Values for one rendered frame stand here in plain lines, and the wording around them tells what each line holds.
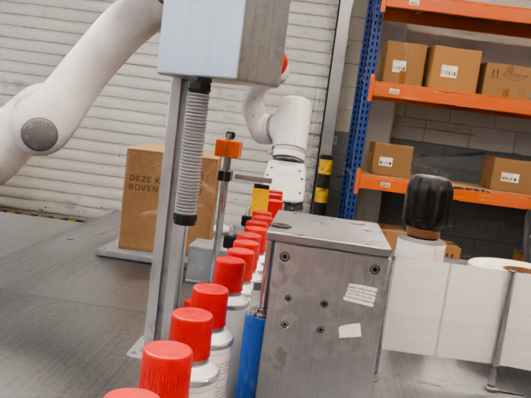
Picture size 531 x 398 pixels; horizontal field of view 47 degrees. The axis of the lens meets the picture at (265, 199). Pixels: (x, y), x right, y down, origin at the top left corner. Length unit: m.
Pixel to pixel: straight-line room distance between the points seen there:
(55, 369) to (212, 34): 0.55
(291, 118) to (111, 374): 0.76
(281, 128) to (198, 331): 1.03
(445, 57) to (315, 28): 1.19
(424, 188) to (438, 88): 3.75
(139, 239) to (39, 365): 0.70
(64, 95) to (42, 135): 0.09
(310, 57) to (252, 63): 4.50
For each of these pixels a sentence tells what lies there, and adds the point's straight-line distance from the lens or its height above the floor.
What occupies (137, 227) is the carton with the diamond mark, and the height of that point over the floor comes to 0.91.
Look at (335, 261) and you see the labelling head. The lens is 0.53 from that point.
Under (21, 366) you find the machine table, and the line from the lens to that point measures 1.01.
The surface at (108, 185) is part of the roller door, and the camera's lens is 5.58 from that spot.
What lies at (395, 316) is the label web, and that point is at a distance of 0.94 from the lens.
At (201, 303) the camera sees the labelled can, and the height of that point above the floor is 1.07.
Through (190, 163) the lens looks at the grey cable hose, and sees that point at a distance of 0.85.
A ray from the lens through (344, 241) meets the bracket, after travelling 0.53.
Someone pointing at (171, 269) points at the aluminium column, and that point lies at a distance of 1.00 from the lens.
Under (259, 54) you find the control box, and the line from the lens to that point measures 0.86.
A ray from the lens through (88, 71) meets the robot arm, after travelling 1.33.
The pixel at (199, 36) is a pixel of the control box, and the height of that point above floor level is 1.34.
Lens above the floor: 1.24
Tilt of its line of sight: 8 degrees down
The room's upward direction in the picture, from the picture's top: 7 degrees clockwise
